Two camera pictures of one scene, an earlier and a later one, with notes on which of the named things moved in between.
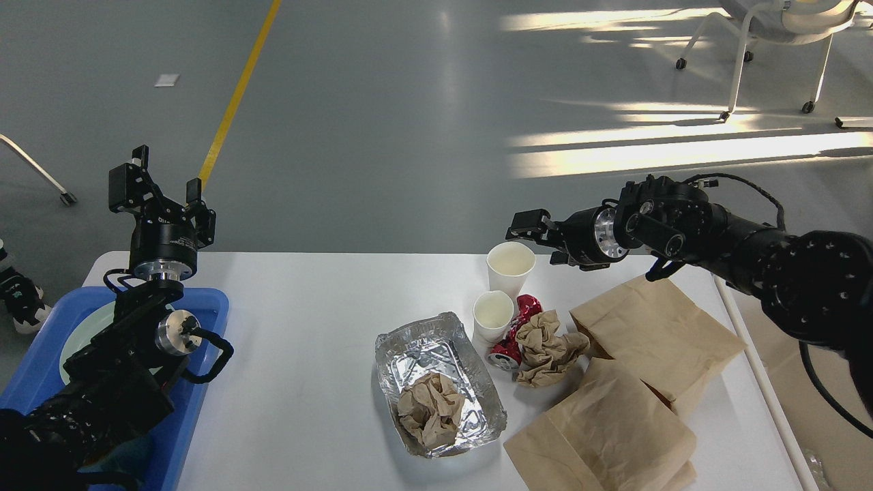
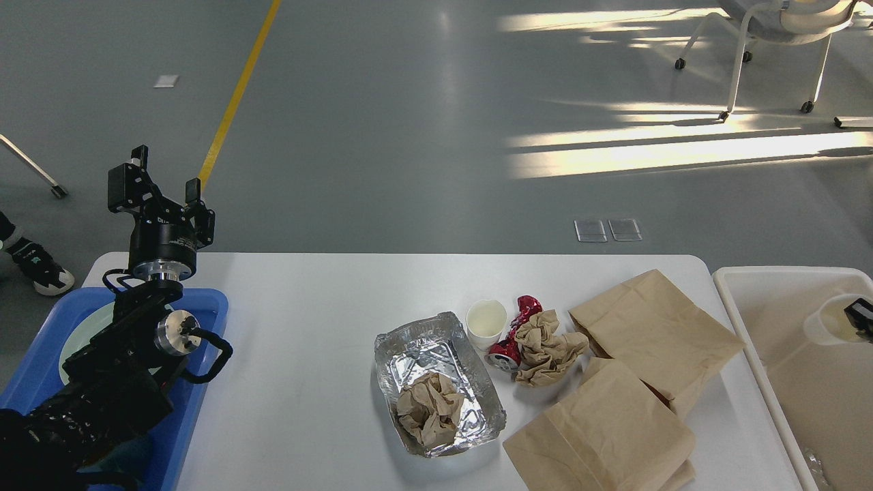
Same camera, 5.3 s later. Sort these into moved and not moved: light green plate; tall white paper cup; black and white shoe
Moved: black and white shoe; tall white paper cup
Not moved: light green plate
